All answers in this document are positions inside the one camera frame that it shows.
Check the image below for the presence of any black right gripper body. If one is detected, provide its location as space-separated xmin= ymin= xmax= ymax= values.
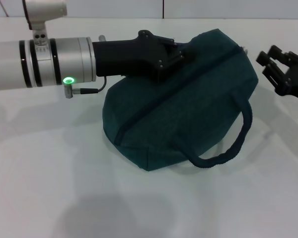
xmin=275 ymin=51 xmax=298 ymax=106

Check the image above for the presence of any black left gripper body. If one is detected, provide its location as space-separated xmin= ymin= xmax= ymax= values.
xmin=91 ymin=29 xmax=182 ymax=84

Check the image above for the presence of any dark teal insulated lunch bag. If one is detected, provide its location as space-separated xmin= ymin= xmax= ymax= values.
xmin=101 ymin=28 xmax=260 ymax=173

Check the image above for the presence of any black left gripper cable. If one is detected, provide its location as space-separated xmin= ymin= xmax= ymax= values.
xmin=63 ymin=75 xmax=108 ymax=100

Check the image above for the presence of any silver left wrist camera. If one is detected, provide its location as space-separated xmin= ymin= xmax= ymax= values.
xmin=21 ymin=0 xmax=68 ymax=47

